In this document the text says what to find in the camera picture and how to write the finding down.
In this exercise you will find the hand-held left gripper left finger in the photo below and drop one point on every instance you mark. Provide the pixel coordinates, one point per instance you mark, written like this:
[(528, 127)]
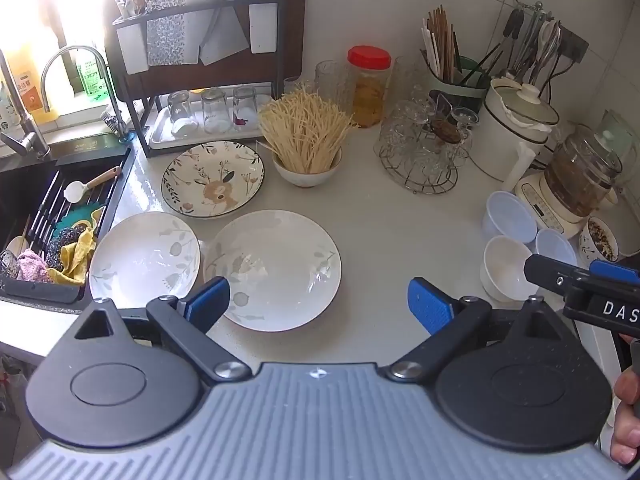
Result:
[(210, 304)]

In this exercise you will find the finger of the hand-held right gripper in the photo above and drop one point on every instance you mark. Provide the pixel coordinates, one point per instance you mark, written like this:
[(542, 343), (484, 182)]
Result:
[(617, 271), (547, 271)]

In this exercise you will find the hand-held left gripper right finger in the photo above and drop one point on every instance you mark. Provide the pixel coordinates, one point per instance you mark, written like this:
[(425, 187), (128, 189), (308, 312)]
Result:
[(427, 306)]

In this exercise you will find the small white bowl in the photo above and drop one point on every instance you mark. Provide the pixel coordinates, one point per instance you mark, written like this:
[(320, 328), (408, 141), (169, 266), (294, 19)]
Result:
[(502, 270)]

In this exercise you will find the white grey-leaf plate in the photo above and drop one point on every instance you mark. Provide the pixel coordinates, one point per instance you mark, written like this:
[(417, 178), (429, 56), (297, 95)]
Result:
[(280, 265), (142, 260)]

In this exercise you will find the floral deer print plate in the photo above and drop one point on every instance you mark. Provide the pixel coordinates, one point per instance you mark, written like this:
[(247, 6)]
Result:
[(212, 180)]

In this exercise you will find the person's right hand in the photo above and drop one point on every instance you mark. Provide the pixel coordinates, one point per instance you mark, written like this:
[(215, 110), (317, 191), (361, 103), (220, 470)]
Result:
[(625, 430)]

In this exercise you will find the pale blue plastic bowl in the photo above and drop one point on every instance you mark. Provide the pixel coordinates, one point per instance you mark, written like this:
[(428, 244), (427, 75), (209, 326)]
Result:
[(555, 250), (510, 217)]

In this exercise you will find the bowl with speckled contents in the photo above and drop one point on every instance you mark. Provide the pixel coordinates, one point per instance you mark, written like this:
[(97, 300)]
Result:
[(600, 240)]

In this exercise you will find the glass kettle on cream base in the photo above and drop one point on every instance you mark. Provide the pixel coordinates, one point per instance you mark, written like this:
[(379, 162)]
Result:
[(575, 175)]

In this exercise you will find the yellow dish cloth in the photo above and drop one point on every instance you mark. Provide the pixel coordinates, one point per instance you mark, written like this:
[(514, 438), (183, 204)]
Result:
[(80, 255)]

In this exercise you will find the white lidded ceramic pot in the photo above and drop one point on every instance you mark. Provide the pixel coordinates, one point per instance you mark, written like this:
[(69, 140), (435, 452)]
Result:
[(505, 135)]

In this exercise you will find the teal silicone mat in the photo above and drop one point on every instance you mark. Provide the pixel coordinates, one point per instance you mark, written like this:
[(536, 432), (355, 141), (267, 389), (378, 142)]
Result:
[(80, 217)]

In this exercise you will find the dark steel wool scrubber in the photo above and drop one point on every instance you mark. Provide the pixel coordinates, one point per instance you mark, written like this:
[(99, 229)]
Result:
[(62, 242)]

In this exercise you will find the white speckled noodle bowl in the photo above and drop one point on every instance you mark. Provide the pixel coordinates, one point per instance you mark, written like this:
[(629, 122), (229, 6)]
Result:
[(307, 176)]

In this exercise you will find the white drain tray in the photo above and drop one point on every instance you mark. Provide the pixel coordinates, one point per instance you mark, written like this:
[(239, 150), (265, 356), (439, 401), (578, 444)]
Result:
[(160, 135)]

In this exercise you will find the purple scrubbing pad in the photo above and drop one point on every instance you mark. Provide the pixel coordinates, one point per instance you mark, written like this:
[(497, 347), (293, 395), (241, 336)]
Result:
[(32, 267)]

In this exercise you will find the roll-up sink drying rack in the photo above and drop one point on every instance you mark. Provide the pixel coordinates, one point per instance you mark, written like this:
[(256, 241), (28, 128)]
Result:
[(55, 200)]

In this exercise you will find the clear drinking glass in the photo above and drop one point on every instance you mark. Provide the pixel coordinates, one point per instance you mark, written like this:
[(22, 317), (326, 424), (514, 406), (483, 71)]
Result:
[(216, 110), (182, 115)]

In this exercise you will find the green chopstick holder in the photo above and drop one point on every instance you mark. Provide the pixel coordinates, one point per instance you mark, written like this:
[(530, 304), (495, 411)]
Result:
[(472, 90)]

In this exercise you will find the clear glass with red print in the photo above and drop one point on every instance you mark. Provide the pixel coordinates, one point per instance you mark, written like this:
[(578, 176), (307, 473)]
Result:
[(245, 107)]

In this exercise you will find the white bowl of noodles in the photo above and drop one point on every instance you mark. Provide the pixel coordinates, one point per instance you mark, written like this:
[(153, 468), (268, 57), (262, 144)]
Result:
[(305, 125)]

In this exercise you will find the black kitchen sink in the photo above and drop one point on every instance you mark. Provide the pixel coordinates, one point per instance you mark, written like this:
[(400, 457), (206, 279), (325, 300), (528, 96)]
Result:
[(20, 195)]

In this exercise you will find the red-lidded clear jar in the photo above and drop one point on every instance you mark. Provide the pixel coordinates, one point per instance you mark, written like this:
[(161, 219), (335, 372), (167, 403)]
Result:
[(370, 90)]

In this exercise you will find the hanging kitchen utensils rack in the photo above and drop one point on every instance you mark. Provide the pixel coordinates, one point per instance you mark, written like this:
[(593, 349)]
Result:
[(537, 45)]

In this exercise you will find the ribbed glass tumbler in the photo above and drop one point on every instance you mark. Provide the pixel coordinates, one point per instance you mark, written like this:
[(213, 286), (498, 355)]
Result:
[(332, 80)]

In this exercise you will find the green detergent bottle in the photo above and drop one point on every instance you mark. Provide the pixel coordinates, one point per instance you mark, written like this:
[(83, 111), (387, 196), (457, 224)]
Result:
[(92, 80)]

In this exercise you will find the curved steel kitchen faucet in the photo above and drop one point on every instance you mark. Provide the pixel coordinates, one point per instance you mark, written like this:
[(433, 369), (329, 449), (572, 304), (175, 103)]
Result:
[(102, 62)]

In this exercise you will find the orange detergent bottle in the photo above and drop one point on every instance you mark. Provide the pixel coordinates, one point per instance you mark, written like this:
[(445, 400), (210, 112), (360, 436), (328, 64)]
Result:
[(30, 92)]

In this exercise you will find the white cutting board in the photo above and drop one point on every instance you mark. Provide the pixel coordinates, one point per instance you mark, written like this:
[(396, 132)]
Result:
[(225, 25)]

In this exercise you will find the dark metal dish rack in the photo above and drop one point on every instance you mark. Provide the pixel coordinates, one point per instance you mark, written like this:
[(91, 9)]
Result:
[(292, 35)]

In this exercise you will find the white cutlery holder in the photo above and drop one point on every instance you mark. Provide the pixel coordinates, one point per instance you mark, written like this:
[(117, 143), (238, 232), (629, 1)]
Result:
[(263, 27)]

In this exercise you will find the grey patterned cutting board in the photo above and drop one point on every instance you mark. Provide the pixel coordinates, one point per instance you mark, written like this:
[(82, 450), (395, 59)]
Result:
[(167, 20)]

